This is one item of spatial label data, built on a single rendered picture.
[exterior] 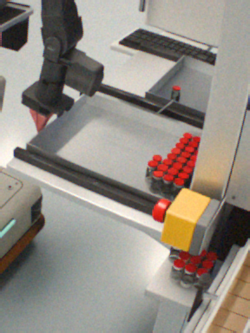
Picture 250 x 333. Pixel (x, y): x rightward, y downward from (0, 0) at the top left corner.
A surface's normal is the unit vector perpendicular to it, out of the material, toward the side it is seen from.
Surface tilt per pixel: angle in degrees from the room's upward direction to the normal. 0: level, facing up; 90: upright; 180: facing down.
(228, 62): 90
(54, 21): 92
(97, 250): 0
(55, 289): 0
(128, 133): 0
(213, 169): 90
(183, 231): 90
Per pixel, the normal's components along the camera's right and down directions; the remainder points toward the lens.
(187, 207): 0.11, -0.79
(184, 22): -0.47, 0.50
